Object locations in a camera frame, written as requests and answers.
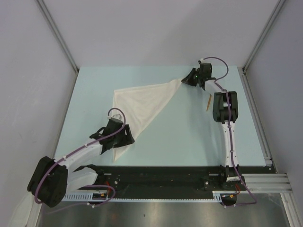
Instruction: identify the orange plastic spoon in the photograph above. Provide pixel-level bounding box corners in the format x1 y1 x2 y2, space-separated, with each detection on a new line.
206 95 212 112

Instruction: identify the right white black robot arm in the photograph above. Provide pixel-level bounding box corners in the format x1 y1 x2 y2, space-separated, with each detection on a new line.
181 60 244 190

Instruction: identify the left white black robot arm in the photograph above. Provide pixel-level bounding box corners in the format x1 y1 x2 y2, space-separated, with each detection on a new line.
27 117 134 208

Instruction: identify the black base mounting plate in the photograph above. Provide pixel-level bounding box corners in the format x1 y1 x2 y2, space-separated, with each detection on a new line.
47 165 277 201

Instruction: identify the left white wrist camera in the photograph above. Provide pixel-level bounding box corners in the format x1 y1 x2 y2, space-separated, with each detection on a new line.
107 113 122 121

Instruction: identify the right aluminium side rail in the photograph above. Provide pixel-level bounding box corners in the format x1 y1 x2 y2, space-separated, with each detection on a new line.
238 67 276 169

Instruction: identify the right aluminium frame post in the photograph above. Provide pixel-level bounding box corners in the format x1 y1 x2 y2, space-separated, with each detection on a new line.
242 0 287 73

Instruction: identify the aluminium frame post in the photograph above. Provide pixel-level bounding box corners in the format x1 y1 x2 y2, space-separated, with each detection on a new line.
35 0 79 75
242 0 287 73

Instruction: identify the white slotted cable duct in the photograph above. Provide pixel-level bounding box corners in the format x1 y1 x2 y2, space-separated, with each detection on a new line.
62 191 236 205

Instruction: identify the aluminium front rail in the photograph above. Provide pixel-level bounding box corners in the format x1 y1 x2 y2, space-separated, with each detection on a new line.
243 174 292 193

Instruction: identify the left aluminium frame post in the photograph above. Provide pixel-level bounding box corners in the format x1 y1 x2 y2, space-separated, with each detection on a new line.
35 0 79 75

